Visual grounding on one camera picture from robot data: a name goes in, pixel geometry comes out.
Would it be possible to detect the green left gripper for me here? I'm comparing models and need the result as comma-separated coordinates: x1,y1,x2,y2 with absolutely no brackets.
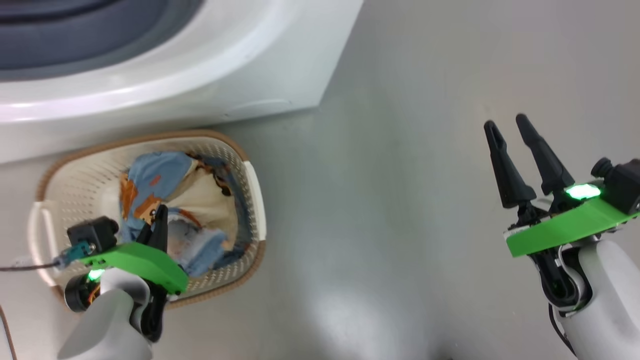
80,204,189,295

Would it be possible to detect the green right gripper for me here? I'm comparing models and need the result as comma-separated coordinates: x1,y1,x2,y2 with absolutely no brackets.
483,113,640,258

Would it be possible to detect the blue cartoon print garment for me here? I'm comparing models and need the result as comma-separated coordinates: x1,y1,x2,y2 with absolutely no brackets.
119,151,251,277

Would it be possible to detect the white perforated basket brown rim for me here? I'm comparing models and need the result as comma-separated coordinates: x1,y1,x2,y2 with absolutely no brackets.
28,130,267,308

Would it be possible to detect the white front-load washing machine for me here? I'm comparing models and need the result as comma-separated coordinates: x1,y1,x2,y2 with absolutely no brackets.
0,0,364,165

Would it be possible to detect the grey rubber door seal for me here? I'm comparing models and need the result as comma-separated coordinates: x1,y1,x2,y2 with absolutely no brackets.
0,0,203,81

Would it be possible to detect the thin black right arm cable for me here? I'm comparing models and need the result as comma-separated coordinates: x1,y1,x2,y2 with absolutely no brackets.
548,304,577,357

